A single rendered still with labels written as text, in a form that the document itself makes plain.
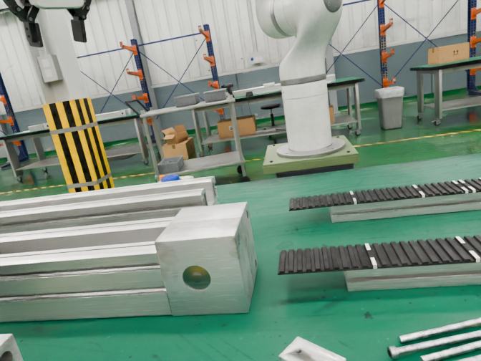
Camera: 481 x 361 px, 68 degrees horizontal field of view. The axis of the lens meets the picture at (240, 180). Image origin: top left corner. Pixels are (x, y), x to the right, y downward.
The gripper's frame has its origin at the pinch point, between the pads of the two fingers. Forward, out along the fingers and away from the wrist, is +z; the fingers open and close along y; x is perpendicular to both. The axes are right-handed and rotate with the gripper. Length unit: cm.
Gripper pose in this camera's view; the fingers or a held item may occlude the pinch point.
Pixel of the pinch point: (59, 39)
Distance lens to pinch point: 78.8
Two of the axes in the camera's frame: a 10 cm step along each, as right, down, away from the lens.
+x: -8.7, -2.7, 4.2
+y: 5.0, -3.9, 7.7
